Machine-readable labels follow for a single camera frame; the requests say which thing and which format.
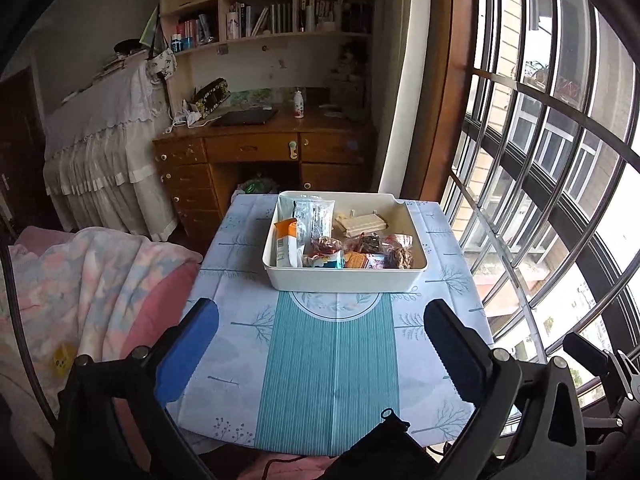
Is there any row of books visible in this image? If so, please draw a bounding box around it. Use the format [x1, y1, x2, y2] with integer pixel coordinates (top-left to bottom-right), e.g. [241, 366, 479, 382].
[225, 0, 373, 38]

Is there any pink fluffy cloth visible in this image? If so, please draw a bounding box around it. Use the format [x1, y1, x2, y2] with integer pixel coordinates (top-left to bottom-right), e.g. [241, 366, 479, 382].
[197, 452, 341, 480]

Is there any dark wooden door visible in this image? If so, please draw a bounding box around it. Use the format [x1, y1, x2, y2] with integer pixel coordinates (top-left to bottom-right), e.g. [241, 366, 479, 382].
[0, 67, 51, 241]

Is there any beige wafer packet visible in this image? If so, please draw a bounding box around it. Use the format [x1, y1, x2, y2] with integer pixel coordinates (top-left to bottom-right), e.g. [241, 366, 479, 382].
[334, 211, 391, 236]

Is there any wooden desk with drawers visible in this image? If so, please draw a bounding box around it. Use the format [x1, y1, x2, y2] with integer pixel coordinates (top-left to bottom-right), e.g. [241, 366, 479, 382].
[152, 87, 378, 261]

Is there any brown snowflake snack packet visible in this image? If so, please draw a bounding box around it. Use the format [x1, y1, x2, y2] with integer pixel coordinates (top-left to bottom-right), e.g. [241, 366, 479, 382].
[345, 234, 388, 256]

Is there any white plastic bin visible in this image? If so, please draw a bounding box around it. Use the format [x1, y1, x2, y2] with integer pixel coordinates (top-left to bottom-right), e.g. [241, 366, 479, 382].
[262, 190, 428, 294]

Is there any patterned pencil bag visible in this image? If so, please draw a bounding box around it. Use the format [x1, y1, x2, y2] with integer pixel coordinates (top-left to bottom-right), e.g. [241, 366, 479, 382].
[192, 77, 231, 113]

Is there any silver printed snack packet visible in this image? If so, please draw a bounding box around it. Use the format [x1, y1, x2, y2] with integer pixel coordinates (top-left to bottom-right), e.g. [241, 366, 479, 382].
[277, 195, 336, 241]

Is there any black laptop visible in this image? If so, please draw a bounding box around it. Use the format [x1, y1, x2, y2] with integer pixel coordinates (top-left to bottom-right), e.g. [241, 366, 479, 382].
[210, 109, 280, 127]

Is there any black cloth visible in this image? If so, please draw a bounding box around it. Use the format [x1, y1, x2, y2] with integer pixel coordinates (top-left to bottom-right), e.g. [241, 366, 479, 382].
[262, 408, 436, 480]

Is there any leaf-print tablecloth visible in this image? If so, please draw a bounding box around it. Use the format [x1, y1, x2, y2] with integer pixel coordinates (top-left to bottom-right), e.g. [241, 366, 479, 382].
[165, 194, 501, 457]

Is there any black cable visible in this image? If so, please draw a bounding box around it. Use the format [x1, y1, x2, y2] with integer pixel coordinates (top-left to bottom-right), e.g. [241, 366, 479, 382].
[0, 245, 61, 426]

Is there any pastel patterned blanket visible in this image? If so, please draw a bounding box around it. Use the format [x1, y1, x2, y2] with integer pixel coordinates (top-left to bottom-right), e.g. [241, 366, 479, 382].
[0, 225, 203, 480]

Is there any white floral hanging bag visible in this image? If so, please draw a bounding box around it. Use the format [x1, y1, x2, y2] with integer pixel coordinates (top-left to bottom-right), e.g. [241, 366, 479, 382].
[147, 47, 178, 81]

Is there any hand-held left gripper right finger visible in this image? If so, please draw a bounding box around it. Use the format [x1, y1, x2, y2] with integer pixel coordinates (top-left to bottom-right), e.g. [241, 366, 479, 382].
[422, 299, 587, 480]

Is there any white lace cover cloth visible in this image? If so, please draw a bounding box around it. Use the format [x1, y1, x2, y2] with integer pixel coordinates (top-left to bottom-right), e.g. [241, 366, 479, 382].
[42, 52, 178, 243]

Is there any brown cookie clear packet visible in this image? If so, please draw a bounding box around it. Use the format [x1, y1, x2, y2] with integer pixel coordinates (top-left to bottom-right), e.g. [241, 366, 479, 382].
[385, 234, 415, 270]

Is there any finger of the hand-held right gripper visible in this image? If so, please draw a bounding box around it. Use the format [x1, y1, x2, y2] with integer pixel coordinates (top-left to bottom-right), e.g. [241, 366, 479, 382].
[562, 331, 613, 376]

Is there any doll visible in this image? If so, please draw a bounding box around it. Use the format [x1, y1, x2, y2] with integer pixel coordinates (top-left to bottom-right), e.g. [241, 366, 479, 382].
[327, 40, 368, 111]

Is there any green plastic bag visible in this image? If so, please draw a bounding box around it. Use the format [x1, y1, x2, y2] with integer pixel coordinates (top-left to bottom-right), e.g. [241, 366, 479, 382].
[235, 172, 281, 196]

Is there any window with metal grille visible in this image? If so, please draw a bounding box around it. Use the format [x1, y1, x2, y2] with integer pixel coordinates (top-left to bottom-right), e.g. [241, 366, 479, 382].
[440, 0, 640, 401]

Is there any red-brown candy packet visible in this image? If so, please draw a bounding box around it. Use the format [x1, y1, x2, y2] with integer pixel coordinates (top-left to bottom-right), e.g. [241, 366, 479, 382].
[302, 236, 346, 268]

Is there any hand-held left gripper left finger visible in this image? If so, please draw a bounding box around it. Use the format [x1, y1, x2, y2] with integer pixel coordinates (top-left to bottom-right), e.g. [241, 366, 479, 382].
[52, 297, 221, 480]

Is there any orange snack packet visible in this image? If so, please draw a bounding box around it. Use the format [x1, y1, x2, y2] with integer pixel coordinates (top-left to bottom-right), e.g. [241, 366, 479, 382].
[274, 217, 306, 268]

